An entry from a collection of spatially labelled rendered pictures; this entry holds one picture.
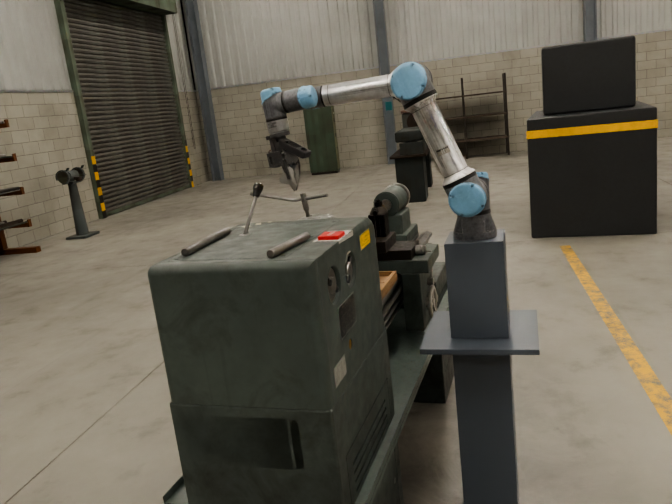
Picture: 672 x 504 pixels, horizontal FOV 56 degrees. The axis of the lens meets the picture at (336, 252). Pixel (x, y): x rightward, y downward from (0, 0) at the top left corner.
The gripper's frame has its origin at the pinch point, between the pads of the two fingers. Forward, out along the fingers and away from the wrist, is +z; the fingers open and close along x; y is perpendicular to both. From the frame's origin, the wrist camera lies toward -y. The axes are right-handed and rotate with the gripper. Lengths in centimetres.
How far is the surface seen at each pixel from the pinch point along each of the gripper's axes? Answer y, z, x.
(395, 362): -7, 82, -32
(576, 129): -2, 34, -484
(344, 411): -40, 55, 56
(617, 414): -76, 144, -114
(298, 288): -41, 18, 65
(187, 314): -10, 21, 73
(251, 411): -21, 49, 70
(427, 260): -19, 45, -55
